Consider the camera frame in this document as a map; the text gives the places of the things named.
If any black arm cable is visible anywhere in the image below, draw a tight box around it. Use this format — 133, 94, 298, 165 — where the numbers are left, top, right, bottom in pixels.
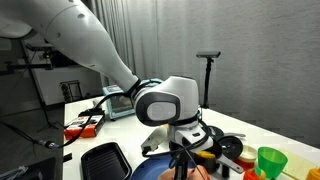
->
43, 87, 148, 149

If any black camera stand pole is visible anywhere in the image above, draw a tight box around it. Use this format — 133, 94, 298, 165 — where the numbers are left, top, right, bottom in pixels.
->
202, 57, 214, 110

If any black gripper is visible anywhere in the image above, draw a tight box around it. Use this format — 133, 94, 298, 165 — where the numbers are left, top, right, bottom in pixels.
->
169, 141, 192, 180

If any small dark frying pan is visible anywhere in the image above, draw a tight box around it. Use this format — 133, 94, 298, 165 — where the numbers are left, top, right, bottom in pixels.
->
206, 124, 248, 141

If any black bar camera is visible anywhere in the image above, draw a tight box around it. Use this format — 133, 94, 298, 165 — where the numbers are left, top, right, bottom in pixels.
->
195, 50, 222, 60

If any black tripod boom stand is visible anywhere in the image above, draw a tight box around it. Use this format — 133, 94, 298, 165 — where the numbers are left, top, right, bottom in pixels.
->
0, 42, 63, 133

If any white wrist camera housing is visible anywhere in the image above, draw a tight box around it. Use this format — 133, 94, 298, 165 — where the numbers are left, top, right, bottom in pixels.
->
140, 125, 169, 155

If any blue plate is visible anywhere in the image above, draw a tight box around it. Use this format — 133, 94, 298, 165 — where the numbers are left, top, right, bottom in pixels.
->
130, 153, 198, 180

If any small black cup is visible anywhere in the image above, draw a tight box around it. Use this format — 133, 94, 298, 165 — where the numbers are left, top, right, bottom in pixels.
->
194, 150, 245, 175

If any small red dish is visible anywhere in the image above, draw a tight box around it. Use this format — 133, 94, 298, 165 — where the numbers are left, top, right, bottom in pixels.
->
233, 158, 256, 172

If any light blue toaster oven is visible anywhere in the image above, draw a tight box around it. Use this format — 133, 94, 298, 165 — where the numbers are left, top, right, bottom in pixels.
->
102, 78, 165, 121

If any green plastic cup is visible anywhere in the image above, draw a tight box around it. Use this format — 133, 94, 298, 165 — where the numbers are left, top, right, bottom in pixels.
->
257, 146, 289, 180

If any black tape strip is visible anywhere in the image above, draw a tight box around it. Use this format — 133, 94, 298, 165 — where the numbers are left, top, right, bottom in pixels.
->
62, 152, 73, 163

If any beige cutting board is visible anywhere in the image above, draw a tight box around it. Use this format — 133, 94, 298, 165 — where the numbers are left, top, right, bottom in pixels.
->
281, 149, 318, 180

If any yellow toy food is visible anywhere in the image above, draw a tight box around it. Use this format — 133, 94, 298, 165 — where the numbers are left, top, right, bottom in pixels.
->
195, 150, 217, 160

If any black ridged grill tray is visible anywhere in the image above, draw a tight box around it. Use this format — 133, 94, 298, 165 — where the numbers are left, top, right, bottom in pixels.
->
80, 141, 133, 180

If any orange bottle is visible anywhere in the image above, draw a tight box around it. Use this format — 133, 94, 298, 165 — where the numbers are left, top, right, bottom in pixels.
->
305, 167, 320, 180

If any cream small bowl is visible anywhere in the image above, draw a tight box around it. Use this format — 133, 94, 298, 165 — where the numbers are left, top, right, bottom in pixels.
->
238, 144, 259, 164

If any black wire rack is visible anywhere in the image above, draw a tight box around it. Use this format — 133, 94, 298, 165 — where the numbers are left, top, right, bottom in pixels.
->
59, 79, 84, 104

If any printed product manual booklet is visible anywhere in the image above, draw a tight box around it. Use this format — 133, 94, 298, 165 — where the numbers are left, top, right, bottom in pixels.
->
63, 114, 106, 140

